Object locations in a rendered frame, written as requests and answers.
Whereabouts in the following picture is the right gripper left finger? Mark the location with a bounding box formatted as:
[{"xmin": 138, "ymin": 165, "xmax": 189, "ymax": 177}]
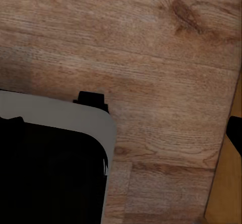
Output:
[{"xmin": 0, "ymin": 116, "xmax": 26, "ymax": 177}]

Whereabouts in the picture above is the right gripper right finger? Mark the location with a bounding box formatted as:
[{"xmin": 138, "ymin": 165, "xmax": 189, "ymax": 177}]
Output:
[{"xmin": 226, "ymin": 116, "xmax": 242, "ymax": 156}]

